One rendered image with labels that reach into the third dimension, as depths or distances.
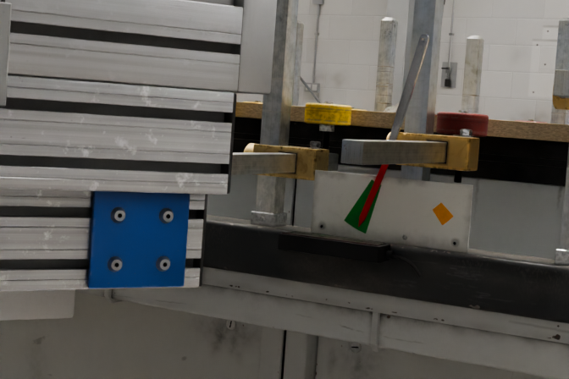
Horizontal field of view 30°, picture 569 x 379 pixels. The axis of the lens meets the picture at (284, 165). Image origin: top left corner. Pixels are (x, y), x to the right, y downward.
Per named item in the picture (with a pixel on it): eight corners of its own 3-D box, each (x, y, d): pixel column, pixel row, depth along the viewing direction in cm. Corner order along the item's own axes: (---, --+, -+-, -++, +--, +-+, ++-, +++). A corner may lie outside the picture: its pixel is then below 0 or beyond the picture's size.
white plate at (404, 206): (466, 253, 157) (472, 185, 156) (309, 232, 169) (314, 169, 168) (467, 252, 157) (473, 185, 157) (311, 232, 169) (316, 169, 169)
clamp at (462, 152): (466, 171, 157) (470, 137, 156) (383, 163, 163) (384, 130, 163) (478, 171, 162) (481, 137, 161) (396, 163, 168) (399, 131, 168)
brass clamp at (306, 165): (312, 181, 168) (314, 149, 168) (239, 173, 174) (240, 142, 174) (328, 179, 173) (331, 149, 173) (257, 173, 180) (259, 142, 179)
